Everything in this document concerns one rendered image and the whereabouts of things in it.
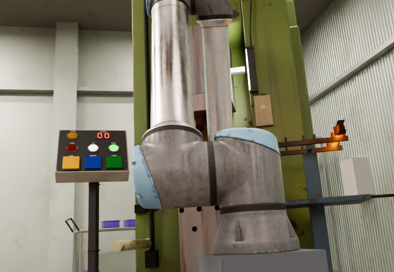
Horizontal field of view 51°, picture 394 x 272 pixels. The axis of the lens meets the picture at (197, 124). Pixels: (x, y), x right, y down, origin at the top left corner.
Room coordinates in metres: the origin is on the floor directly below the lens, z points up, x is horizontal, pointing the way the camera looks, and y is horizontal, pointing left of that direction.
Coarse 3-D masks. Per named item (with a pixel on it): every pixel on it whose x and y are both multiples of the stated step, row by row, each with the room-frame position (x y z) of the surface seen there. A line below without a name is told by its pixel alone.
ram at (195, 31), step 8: (192, 32) 2.03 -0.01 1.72; (200, 32) 2.03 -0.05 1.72; (192, 40) 2.03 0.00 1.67; (200, 40) 2.03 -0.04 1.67; (192, 48) 2.03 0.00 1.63; (200, 48) 2.03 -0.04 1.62; (192, 56) 2.04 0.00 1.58; (200, 56) 2.03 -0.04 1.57; (192, 64) 2.04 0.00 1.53; (200, 64) 2.03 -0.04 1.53; (192, 72) 2.04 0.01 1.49; (200, 72) 2.03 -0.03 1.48; (232, 72) 2.19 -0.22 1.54; (240, 72) 2.19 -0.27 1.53; (192, 80) 2.04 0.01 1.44; (200, 80) 2.03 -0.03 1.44; (232, 80) 2.32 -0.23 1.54; (192, 88) 2.04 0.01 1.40; (200, 88) 2.03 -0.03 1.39; (232, 88) 2.27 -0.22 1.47; (232, 96) 2.22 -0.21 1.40; (232, 104) 2.26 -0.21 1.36; (232, 112) 2.41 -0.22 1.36
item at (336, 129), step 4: (340, 120) 1.54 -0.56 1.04; (344, 120) 1.54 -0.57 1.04; (336, 124) 1.60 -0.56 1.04; (340, 124) 1.54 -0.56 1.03; (336, 128) 1.62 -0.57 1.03; (340, 128) 1.56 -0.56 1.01; (344, 128) 1.61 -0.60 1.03; (336, 132) 1.62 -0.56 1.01; (340, 132) 1.57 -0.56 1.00; (344, 132) 1.58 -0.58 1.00; (336, 136) 1.68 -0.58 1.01; (332, 144) 1.85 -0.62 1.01; (336, 144) 1.86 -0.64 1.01
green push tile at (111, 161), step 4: (108, 156) 1.95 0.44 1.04; (112, 156) 1.96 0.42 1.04; (116, 156) 1.96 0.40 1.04; (120, 156) 1.97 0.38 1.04; (108, 160) 1.94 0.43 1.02; (112, 160) 1.94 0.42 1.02; (116, 160) 1.95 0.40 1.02; (120, 160) 1.95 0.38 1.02; (108, 164) 1.93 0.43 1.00; (112, 164) 1.93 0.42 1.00; (116, 164) 1.93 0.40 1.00; (120, 164) 1.94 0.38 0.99; (108, 168) 1.92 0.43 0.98; (112, 168) 1.92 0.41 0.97; (116, 168) 1.93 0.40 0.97; (120, 168) 1.94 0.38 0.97
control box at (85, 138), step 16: (64, 144) 1.94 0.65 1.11; (80, 144) 1.96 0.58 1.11; (96, 144) 1.98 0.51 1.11; (112, 144) 2.00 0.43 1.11; (80, 160) 1.91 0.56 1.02; (128, 160) 1.98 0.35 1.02; (64, 176) 1.89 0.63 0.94; (80, 176) 1.91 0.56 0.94; (96, 176) 1.93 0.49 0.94; (112, 176) 1.95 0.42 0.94; (128, 176) 1.97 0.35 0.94
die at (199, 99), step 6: (198, 96) 2.03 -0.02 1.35; (204, 96) 2.03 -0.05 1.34; (198, 102) 2.03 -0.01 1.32; (204, 102) 2.03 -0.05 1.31; (198, 108) 2.03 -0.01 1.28; (204, 108) 2.03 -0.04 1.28; (198, 114) 2.10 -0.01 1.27; (204, 114) 2.11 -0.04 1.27; (198, 120) 2.22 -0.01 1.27; (198, 126) 2.34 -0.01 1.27
